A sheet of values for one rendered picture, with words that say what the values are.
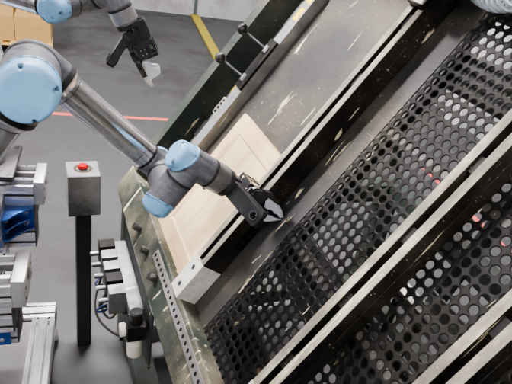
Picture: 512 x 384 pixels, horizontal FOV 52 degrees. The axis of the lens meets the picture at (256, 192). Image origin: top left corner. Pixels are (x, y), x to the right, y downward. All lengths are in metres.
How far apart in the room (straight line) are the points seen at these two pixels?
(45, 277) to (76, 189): 1.04
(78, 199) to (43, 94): 1.05
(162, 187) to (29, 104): 0.35
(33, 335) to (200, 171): 1.38
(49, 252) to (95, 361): 0.84
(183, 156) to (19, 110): 0.35
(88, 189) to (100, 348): 0.87
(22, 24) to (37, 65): 5.15
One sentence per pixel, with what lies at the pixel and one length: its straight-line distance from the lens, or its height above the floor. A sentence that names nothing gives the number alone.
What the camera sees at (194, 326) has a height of 0.90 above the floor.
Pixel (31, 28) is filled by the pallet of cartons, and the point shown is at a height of 0.27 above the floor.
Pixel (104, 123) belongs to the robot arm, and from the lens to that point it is 1.27.
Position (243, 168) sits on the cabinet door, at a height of 1.20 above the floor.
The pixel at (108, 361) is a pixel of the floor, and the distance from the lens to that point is 2.58.
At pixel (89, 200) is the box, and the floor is 0.82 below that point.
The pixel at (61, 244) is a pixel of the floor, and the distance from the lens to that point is 3.24.
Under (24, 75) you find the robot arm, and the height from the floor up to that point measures 1.59.
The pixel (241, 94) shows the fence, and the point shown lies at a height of 1.34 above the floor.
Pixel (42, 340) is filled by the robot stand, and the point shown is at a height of 0.23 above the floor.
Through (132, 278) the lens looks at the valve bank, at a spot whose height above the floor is 0.74.
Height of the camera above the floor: 1.96
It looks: 30 degrees down
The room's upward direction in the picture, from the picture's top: 11 degrees clockwise
